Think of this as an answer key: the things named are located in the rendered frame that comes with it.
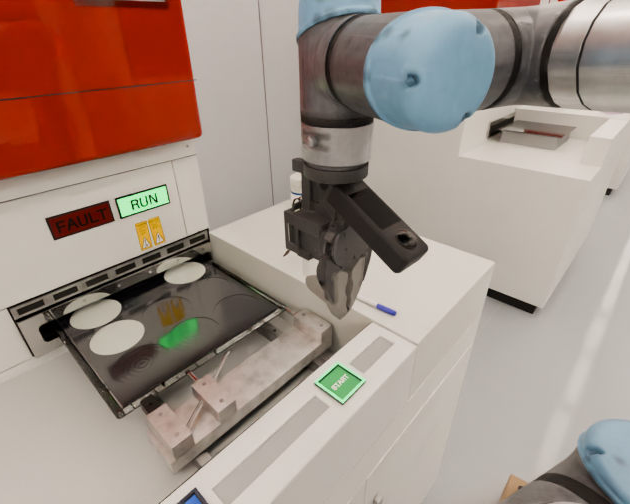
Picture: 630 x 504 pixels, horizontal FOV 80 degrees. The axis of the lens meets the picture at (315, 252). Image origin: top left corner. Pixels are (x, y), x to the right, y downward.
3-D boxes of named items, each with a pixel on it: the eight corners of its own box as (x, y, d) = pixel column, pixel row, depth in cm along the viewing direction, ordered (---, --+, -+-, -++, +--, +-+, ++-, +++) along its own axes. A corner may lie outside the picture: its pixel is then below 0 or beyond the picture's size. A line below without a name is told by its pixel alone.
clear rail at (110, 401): (45, 320, 82) (43, 315, 81) (52, 316, 83) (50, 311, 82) (118, 422, 60) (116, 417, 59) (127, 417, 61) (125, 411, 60)
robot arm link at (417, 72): (552, 1, 24) (436, 8, 33) (412, 5, 20) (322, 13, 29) (522, 125, 28) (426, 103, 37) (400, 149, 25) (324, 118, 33)
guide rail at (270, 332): (199, 291, 102) (197, 281, 100) (206, 287, 103) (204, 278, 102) (343, 393, 72) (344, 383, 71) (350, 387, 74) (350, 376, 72)
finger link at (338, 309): (315, 302, 54) (314, 247, 49) (347, 321, 50) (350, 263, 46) (299, 313, 52) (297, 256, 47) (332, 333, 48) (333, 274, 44)
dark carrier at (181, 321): (54, 316, 82) (53, 314, 82) (193, 255, 104) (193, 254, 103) (123, 408, 62) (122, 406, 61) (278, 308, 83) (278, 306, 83)
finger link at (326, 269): (339, 286, 49) (340, 227, 45) (349, 291, 48) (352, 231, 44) (314, 303, 46) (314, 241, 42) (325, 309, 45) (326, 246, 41)
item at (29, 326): (33, 355, 79) (15, 320, 74) (212, 269, 106) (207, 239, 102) (36, 359, 78) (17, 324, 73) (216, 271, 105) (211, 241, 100)
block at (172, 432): (149, 427, 60) (145, 415, 59) (169, 413, 62) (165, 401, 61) (175, 460, 55) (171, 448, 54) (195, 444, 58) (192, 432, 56)
